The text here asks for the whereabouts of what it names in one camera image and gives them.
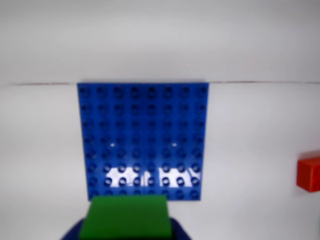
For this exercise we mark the blue 8x8 studded baseplate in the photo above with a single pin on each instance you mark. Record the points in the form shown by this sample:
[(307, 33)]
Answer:
[(142, 135)]

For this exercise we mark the red 2x2 building block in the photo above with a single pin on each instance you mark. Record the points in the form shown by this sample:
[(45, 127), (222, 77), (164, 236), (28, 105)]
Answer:
[(310, 175)]

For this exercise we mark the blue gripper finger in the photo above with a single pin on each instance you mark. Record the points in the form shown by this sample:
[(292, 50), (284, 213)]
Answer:
[(73, 231), (179, 231)]

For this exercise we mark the green 2x2 building block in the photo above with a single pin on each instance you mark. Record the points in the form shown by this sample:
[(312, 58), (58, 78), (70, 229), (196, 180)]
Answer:
[(127, 217)]

